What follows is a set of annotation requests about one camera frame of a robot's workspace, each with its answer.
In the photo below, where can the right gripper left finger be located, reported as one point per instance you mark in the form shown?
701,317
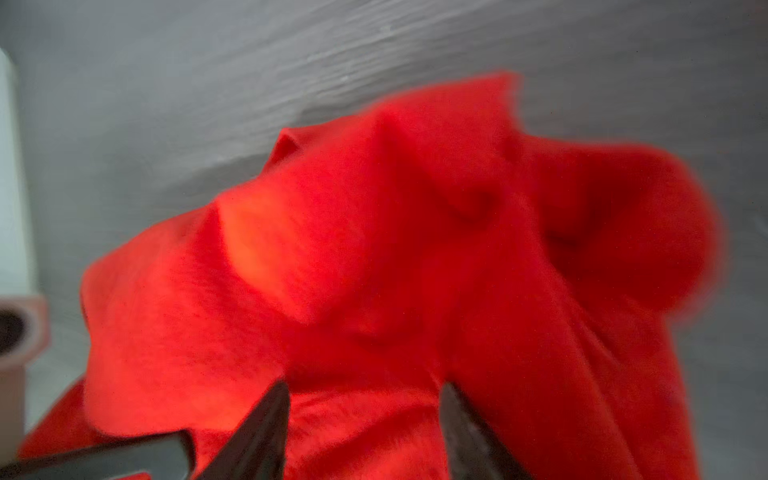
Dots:
257,449

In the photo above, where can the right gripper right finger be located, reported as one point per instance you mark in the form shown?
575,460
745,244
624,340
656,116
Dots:
473,450

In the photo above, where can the red t-shirt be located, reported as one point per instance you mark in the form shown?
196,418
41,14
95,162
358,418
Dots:
376,257

